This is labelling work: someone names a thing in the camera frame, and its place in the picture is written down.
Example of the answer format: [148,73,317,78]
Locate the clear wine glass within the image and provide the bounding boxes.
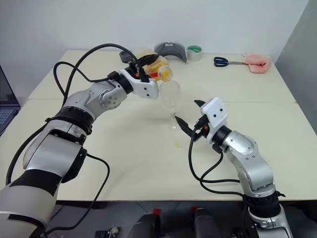
[159,80,182,130]

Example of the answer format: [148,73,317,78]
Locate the grey partition panel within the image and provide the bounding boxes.
[274,0,317,137]

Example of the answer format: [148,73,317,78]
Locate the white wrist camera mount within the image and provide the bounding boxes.
[200,97,229,144]
[118,68,159,100]

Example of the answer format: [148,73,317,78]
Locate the grey curved pad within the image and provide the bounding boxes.
[154,42,188,63]

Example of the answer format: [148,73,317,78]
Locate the blue-handled scissors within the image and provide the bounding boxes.
[213,57,246,68]

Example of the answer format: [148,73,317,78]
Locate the clear bottle with yellow drink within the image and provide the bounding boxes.
[135,48,174,83]

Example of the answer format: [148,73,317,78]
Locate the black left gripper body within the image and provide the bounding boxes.
[124,60,150,83]

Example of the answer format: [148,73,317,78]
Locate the silver tape roll, green core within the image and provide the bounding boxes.
[186,45,204,61]

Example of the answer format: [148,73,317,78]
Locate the dark rounded shape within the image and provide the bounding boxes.
[191,206,221,238]
[132,209,163,238]

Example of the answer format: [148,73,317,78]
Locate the pink fluffy cloth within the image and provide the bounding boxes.
[242,53,272,74]

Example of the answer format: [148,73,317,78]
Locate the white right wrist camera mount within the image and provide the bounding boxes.
[200,97,229,144]

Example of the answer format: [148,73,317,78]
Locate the dark laptop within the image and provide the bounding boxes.
[0,64,22,136]

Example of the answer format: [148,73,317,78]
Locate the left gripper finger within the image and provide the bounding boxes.
[137,55,159,66]

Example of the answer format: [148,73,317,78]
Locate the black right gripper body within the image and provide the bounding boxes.
[191,113,211,142]

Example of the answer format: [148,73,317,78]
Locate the black round cap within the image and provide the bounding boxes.
[119,50,136,63]

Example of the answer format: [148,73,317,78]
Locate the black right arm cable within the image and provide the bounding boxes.
[187,123,246,198]

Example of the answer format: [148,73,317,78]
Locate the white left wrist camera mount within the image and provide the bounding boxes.
[118,68,159,100]

